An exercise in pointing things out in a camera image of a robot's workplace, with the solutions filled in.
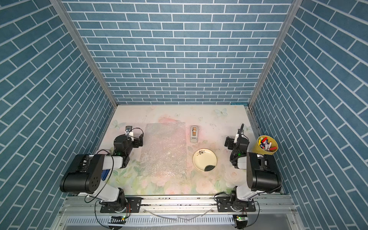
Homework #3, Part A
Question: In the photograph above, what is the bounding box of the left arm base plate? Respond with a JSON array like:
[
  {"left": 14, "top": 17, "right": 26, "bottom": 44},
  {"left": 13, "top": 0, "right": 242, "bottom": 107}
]
[{"left": 100, "top": 197, "right": 142, "bottom": 214}]

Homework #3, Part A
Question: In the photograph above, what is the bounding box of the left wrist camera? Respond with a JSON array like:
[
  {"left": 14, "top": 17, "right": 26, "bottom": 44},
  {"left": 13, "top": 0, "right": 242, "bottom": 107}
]
[{"left": 125, "top": 126, "right": 133, "bottom": 136}]

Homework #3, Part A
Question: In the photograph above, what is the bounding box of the aluminium front rail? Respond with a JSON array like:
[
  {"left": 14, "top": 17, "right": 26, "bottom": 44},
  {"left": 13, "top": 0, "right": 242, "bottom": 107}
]
[{"left": 58, "top": 194, "right": 297, "bottom": 216}]

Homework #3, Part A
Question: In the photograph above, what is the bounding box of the yellow pen cup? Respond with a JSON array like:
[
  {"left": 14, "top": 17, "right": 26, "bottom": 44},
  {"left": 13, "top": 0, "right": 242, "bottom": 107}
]
[{"left": 250, "top": 135, "right": 279, "bottom": 155}]

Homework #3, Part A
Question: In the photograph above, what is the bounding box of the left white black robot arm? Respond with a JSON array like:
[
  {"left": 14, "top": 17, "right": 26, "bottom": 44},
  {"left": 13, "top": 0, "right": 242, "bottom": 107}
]
[{"left": 59, "top": 131, "right": 144, "bottom": 212}]

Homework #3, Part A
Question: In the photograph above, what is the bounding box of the clear bubble wrap sheet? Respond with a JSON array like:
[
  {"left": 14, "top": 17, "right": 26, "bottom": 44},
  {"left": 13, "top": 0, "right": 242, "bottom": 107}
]
[{"left": 140, "top": 122, "right": 187, "bottom": 177}]

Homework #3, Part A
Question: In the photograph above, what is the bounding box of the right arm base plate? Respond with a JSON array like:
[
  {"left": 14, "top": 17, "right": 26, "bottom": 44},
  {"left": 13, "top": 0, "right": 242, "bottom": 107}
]
[{"left": 214, "top": 196, "right": 256, "bottom": 213}]

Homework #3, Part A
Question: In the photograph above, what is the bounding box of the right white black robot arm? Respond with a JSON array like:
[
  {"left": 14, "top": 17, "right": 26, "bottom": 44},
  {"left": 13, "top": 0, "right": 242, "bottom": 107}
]
[{"left": 224, "top": 134, "right": 282, "bottom": 204}]

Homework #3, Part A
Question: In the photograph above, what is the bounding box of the cream floral dinner plate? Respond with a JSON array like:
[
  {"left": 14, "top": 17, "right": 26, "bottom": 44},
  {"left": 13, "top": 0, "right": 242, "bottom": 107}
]
[{"left": 193, "top": 149, "right": 218, "bottom": 172}]

